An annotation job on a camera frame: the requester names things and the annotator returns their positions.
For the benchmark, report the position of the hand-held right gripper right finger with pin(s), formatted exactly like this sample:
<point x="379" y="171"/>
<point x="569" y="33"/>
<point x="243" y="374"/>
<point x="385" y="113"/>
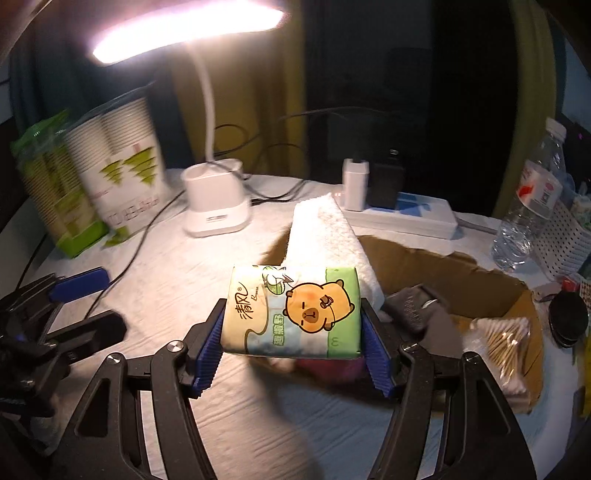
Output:
<point x="377" y="357"/>

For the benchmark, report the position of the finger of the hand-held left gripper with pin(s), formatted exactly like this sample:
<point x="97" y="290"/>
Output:
<point x="83" y="281"/>
<point x="92" y="330"/>

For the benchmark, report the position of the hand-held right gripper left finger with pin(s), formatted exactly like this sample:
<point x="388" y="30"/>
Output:
<point x="210" y="355"/>

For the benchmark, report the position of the cartoon print tissue pack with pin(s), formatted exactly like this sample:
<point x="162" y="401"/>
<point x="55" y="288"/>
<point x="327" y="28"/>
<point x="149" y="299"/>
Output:
<point x="295" y="314"/>

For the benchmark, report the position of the cardboard box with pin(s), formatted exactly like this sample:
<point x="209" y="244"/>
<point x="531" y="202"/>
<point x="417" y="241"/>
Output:
<point x="461" y="284"/>

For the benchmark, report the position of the cotton swab packet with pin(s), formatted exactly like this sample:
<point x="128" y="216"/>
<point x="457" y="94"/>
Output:
<point x="501" y="350"/>

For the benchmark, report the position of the white towel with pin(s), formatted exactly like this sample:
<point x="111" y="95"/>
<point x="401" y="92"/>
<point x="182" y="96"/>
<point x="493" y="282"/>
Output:
<point x="323" y="230"/>

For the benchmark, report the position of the green paper cup pack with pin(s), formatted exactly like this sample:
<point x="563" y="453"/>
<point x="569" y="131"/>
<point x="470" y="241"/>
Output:
<point x="60" y="198"/>

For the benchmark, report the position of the white paper cup pack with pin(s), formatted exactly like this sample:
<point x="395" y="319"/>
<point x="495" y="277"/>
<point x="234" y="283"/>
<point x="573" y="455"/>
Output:
<point x="124" y="175"/>

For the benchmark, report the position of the white power strip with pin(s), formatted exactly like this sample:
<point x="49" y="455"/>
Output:
<point x="415" y="217"/>

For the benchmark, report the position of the white desk lamp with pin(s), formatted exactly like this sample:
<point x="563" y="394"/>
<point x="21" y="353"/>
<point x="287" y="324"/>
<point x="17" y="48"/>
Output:
<point x="217" y="207"/>

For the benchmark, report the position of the black charger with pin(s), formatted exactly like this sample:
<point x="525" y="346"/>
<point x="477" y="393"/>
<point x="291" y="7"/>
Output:
<point x="387" y="184"/>

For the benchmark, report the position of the white charger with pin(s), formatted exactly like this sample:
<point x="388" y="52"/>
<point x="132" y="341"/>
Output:
<point x="354" y="184"/>

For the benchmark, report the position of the black round pouch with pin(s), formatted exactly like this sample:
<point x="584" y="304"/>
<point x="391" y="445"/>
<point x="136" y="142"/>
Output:
<point x="569" y="318"/>

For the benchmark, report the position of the teal curtain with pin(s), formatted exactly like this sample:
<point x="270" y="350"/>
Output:
<point x="69" y="83"/>

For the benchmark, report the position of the clear water bottle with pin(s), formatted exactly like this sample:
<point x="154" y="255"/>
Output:
<point x="531" y="203"/>

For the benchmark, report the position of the white perforated basket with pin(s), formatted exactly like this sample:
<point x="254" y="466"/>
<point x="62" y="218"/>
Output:
<point x="565" y="240"/>

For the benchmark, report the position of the yellow curtain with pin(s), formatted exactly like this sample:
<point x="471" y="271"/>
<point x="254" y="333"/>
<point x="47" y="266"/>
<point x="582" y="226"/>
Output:
<point x="240" y="101"/>
<point x="531" y="101"/>

